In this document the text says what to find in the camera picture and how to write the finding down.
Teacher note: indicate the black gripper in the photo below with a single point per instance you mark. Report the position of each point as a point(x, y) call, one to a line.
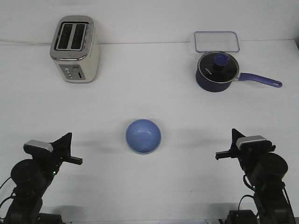
point(249, 153)
point(50, 162)

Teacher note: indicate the blue bowl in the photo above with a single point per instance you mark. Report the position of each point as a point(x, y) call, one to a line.
point(143, 136)

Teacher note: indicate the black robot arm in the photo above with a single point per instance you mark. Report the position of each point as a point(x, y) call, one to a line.
point(32, 178)
point(263, 174)

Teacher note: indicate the dark blue saucepan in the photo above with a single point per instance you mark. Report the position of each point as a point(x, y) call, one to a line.
point(218, 87)

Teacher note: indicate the glass pot lid blue knob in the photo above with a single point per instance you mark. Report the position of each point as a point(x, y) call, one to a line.
point(218, 67)

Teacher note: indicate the silver two-slot toaster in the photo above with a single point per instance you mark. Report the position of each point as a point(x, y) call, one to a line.
point(75, 49)

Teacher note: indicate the clear container lid blue rim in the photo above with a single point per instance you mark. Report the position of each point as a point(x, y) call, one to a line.
point(206, 41)

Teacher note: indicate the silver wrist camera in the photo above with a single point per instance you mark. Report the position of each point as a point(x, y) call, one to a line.
point(41, 146)
point(249, 139)

